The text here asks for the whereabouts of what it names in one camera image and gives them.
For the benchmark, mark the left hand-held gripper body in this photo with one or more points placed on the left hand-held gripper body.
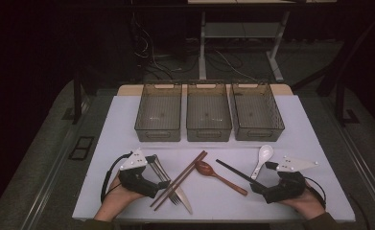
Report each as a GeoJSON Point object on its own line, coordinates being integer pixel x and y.
{"type": "Point", "coordinates": [134, 161]}

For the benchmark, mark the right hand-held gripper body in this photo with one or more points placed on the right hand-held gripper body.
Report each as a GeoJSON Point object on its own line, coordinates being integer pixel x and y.
{"type": "Point", "coordinates": [292, 188]}

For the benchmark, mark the metal fork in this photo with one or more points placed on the metal fork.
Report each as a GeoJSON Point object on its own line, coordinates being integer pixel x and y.
{"type": "Point", "coordinates": [159, 172]}

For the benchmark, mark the white ceramic spoon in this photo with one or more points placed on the white ceramic spoon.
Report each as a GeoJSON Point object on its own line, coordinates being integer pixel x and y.
{"type": "Point", "coordinates": [266, 152]}

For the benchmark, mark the black chopstick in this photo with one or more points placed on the black chopstick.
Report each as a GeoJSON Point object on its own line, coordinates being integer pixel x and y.
{"type": "Point", "coordinates": [231, 168]}
{"type": "Point", "coordinates": [244, 176]}

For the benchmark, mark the metal table knife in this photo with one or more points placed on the metal table knife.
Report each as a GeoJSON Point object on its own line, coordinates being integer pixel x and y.
{"type": "Point", "coordinates": [185, 199]}

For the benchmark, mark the brown wooden chopstick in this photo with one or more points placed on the brown wooden chopstick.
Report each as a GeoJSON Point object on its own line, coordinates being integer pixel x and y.
{"type": "Point", "coordinates": [191, 164]}
{"type": "Point", "coordinates": [194, 167]}

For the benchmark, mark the brown wooden spoon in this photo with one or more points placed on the brown wooden spoon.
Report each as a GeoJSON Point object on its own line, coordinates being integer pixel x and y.
{"type": "Point", "coordinates": [204, 168]}

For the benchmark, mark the clear brown plastic bin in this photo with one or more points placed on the clear brown plastic bin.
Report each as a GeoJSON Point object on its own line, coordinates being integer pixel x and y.
{"type": "Point", "coordinates": [255, 96]}
{"type": "Point", "coordinates": [207, 96]}
{"type": "Point", "coordinates": [169, 89]}

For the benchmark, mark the person's right hand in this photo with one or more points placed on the person's right hand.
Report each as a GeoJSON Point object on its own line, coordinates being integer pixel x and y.
{"type": "Point", "coordinates": [306, 204]}

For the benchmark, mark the person's left hand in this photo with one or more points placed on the person's left hand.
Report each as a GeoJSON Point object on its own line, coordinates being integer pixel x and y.
{"type": "Point", "coordinates": [119, 195]}

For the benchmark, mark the white table cover board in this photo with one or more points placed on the white table cover board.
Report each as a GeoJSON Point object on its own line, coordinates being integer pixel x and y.
{"type": "Point", "coordinates": [207, 204]}

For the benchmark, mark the black metal stand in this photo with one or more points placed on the black metal stand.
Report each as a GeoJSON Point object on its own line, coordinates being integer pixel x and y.
{"type": "Point", "coordinates": [77, 102]}
{"type": "Point", "coordinates": [339, 102]}

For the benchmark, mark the white-legged desk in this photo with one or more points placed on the white-legged desk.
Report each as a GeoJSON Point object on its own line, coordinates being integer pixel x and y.
{"type": "Point", "coordinates": [202, 48]}

